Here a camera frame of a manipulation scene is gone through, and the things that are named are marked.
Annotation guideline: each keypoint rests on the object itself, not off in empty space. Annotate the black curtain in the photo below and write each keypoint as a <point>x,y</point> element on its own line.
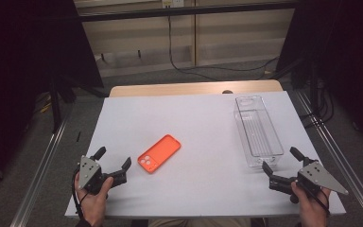
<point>353,63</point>
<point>28,63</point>

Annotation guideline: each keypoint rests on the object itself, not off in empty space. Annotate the beige desk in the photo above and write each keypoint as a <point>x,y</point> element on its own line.
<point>233,31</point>

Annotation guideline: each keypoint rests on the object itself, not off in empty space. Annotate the black metal stand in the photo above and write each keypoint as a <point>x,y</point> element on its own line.
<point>56,107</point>
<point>313,85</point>

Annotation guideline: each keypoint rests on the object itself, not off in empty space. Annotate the person's left hand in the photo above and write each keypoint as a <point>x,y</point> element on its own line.
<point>94,205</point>

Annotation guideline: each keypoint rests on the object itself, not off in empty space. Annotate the light wooden table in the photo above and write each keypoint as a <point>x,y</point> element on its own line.
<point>186,88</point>

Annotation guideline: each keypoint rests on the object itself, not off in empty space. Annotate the clear plastic container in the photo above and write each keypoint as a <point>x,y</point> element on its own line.
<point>258,132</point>

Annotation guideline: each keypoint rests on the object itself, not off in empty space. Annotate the white wall socket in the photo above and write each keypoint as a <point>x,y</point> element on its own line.
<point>173,3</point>

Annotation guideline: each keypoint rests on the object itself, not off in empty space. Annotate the orange phone case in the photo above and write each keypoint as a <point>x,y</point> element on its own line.
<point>159,154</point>

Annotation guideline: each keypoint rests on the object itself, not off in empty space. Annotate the person's right hand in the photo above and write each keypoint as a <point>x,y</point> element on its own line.
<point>310,211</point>

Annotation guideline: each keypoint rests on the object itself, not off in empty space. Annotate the aluminium floor rail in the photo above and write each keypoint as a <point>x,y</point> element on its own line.
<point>343,164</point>
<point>41,176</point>

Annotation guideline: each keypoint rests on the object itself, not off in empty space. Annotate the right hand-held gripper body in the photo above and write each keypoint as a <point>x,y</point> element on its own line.
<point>315,179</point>

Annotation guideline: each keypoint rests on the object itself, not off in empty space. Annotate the white table mat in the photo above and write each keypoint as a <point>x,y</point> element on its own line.
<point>201,126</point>

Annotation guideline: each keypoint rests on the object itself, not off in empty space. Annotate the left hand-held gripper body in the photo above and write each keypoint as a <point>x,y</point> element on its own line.
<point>89,176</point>

